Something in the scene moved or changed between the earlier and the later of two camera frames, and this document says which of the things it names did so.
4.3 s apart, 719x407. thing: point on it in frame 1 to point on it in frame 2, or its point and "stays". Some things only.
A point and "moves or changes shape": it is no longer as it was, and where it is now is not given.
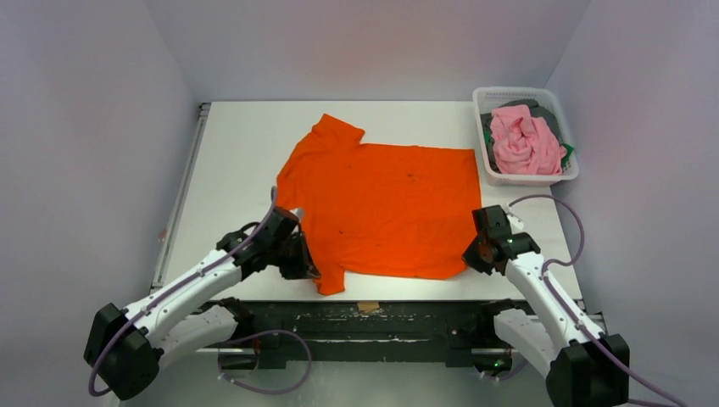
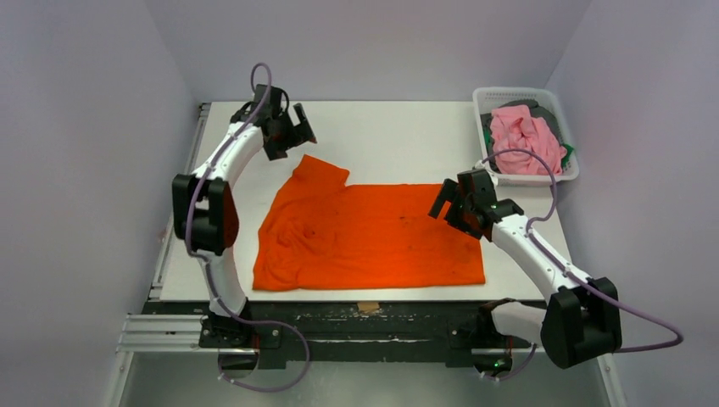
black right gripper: x=479 y=253 to x=453 y=202
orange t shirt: x=378 y=212 moves or changes shape
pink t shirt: x=522 y=144 stays
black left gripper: x=303 y=256 to x=295 y=131
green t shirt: x=569 y=147 stays
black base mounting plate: x=443 y=332 stays
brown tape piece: x=365 y=307 stays
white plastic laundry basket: x=524 y=138 stays
